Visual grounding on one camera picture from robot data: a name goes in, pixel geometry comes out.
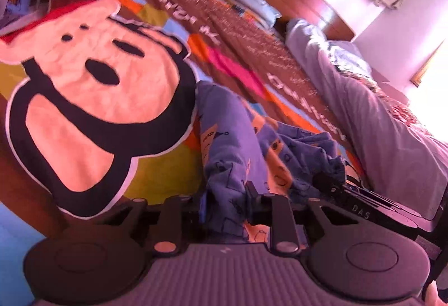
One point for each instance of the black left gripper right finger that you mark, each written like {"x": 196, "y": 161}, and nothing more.
{"x": 275, "y": 212}

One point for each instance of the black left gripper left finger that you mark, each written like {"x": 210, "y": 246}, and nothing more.
{"x": 179, "y": 225}

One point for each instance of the blue patterned children pants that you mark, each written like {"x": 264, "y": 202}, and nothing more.
{"x": 240, "y": 146}

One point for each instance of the person's right hand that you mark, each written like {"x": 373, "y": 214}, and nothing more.
{"x": 432, "y": 297}

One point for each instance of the grey crumpled blanket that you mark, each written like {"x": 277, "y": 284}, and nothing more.
{"x": 400, "y": 161}

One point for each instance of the colourful cartoon monkey bedspread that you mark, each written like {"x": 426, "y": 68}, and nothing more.
{"x": 99, "y": 106}

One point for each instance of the gold picture frame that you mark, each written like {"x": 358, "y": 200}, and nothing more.
{"x": 418, "y": 76}

